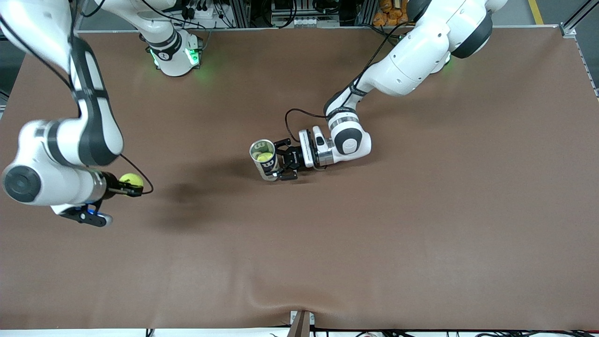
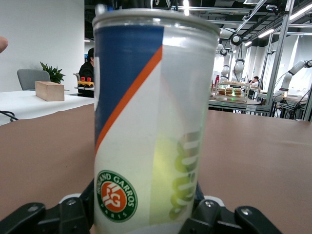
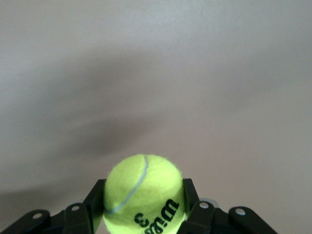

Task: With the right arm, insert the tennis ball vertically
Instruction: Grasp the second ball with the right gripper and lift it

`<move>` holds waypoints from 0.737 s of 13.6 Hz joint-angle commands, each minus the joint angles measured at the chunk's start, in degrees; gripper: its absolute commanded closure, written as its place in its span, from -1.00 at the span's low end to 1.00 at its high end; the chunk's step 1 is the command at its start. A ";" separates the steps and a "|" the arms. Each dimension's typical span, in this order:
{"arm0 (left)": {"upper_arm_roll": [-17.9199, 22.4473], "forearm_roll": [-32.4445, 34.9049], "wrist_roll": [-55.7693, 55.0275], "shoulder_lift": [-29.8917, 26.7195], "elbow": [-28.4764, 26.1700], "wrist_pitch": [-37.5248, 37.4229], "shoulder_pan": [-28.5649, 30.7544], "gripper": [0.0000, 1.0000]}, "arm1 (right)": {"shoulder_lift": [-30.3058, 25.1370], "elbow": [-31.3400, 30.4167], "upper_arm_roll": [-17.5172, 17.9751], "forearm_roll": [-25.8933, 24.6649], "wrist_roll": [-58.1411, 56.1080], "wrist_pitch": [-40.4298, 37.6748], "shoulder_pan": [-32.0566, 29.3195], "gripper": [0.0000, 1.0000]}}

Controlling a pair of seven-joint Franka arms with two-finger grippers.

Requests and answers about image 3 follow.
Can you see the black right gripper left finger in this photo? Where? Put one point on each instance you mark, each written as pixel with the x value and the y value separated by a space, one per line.
pixel 80 217

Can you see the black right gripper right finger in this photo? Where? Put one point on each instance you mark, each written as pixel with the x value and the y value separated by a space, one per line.
pixel 207 219

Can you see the yellow Wilson tennis ball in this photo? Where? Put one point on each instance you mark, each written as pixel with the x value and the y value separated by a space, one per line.
pixel 143 192

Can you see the brown table mat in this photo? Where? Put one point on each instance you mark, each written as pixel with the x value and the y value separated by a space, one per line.
pixel 156 61

